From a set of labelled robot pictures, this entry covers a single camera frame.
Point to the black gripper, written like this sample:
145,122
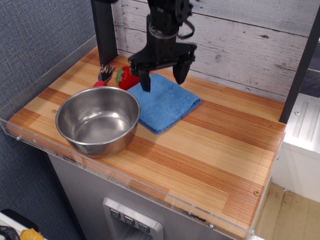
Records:
162,51

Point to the blue towel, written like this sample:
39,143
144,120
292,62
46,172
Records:
165,104

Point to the red toy strawberry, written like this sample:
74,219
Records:
124,79

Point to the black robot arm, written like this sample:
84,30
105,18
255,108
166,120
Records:
167,21

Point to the stainless steel bowl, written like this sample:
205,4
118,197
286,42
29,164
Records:
99,121

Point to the grey toy fridge cabinet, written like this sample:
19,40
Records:
86,191

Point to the silver dispenser button panel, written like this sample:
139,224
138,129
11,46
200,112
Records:
126,223

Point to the clear acrylic table guard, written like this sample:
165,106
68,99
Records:
206,167

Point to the white toy sink unit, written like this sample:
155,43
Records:
297,164

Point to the black and yellow object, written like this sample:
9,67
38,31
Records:
14,226

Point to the red-handled metal spork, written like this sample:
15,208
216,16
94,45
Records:
105,74

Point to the black left frame post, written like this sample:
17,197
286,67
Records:
104,31

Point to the black frame post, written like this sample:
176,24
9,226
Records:
304,63
104,31

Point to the black right frame post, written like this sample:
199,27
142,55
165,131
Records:
304,63

